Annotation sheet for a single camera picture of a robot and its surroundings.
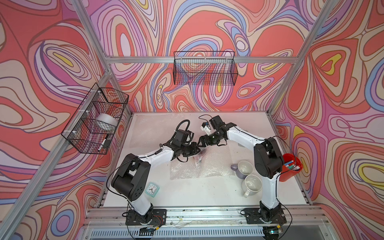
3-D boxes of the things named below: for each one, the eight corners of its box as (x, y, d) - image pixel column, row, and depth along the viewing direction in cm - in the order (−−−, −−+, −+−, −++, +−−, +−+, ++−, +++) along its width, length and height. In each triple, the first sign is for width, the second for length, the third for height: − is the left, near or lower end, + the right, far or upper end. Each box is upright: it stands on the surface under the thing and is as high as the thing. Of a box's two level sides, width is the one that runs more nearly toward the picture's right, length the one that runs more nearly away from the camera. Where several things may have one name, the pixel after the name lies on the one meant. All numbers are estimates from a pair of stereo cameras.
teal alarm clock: (144, 192, 83) (143, 191, 81) (151, 182, 86) (150, 181, 85) (153, 198, 81) (153, 197, 79) (160, 188, 84) (159, 186, 83)
